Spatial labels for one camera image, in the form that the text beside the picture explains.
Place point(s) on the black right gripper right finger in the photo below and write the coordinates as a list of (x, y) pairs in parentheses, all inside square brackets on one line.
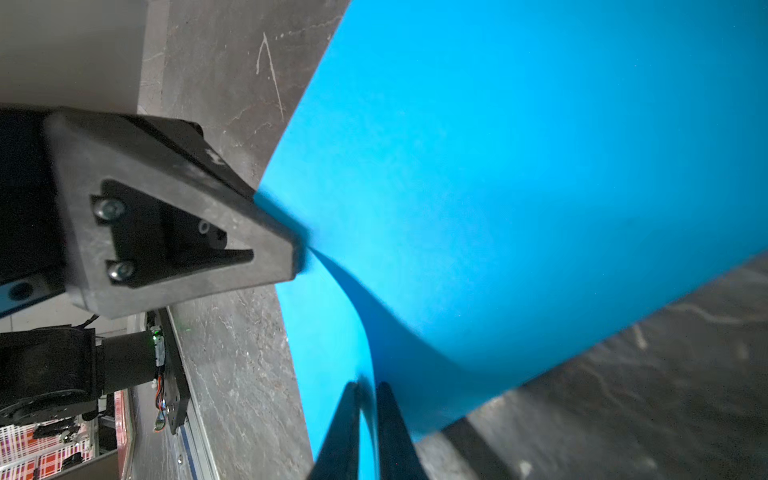
[(398, 459)]

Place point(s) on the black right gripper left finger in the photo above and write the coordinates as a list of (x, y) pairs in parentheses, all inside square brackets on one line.
[(339, 456)]

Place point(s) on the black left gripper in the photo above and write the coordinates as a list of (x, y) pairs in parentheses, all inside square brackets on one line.
[(150, 214)]

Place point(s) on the blue square paper sheet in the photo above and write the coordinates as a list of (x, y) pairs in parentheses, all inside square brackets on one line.
[(487, 188)]

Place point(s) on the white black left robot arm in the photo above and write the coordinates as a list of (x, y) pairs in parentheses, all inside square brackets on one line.
[(52, 373)]

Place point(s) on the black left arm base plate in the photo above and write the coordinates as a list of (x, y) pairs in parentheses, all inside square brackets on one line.
[(172, 394)]

